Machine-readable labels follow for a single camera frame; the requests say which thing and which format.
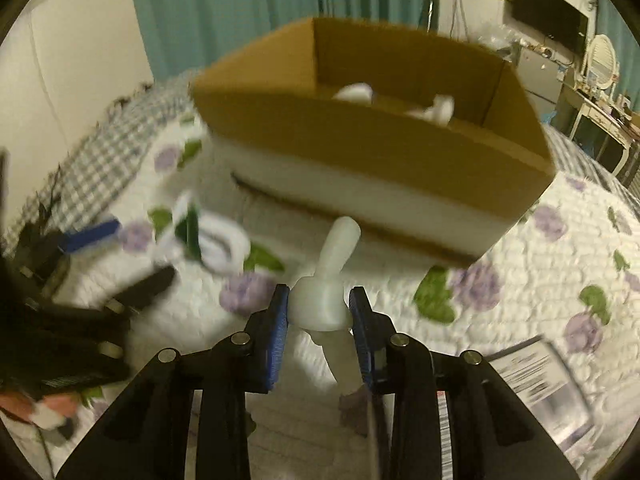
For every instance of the clear packet with printed label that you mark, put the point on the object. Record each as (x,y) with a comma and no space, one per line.
(542,385)

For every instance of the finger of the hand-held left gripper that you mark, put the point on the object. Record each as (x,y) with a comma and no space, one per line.
(90,236)
(145,287)

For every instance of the grey checked bed sheet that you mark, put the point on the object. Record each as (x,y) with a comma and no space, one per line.
(95,160)

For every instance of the teal curtain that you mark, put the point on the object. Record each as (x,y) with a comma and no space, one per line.
(617,25)
(225,10)

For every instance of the brown cardboard box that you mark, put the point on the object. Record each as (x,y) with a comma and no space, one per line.
(350,150)

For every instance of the black wall television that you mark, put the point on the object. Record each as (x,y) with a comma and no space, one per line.
(547,10)

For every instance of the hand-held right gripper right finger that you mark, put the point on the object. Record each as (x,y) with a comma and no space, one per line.
(360,335)

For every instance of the person's left hand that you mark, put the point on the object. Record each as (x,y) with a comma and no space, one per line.
(45,407)

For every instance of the white dressing table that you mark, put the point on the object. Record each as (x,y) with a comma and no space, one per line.
(597,115)

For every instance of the white oval vanity mirror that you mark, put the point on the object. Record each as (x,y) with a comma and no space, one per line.
(602,62)

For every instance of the grey small fridge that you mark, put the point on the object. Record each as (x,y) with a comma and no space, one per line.
(540,72)

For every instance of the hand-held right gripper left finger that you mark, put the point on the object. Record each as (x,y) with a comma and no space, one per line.
(278,332)

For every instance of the white floral quilt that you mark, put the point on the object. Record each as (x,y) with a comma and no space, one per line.
(525,280)

